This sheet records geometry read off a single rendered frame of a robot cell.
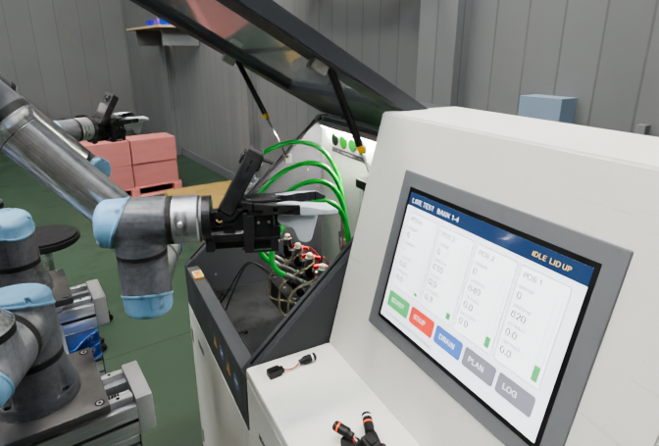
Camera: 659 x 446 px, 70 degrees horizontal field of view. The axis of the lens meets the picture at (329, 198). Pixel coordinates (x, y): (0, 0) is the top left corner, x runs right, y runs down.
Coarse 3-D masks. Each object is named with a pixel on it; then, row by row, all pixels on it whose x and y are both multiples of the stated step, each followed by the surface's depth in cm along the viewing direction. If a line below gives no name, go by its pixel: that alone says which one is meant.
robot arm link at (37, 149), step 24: (0, 96) 72; (0, 120) 72; (24, 120) 74; (0, 144) 74; (24, 144) 74; (48, 144) 76; (24, 168) 76; (48, 168) 75; (72, 168) 77; (96, 168) 81; (72, 192) 77; (96, 192) 78; (120, 192) 81
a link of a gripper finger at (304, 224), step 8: (304, 208) 68; (312, 208) 68; (320, 208) 69; (328, 208) 69; (280, 216) 71; (288, 216) 70; (296, 216) 70; (304, 216) 69; (312, 216) 69; (288, 224) 71; (296, 224) 70; (304, 224) 70; (312, 224) 69; (296, 232) 70; (304, 232) 70; (312, 232) 70; (304, 240) 70
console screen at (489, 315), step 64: (448, 192) 86; (384, 256) 101; (448, 256) 85; (512, 256) 73; (576, 256) 64; (384, 320) 99; (448, 320) 84; (512, 320) 72; (576, 320) 64; (448, 384) 82; (512, 384) 71; (576, 384) 63
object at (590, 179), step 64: (384, 128) 106; (448, 128) 88; (512, 128) 84; (576, 128) 84; (384, 192) 104; (512, 192) 75; (576, 192) 66; (640, 192) 58; (640, 256) 58; (640, 320) 57; (384, 384) 98; (640, 384) 57
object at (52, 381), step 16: (64, 352) 92; (32, 368) 85; (48, 368) 87; (64, 368) 90; (32, 384) 85; (48, 384) 87; (64, 384) 91; (16, 400) 84; (32, 400) 85; (48, 400) 87; (64, 400) 89; (0, 416) 85; (16, 416) 85; (32, 416) 85
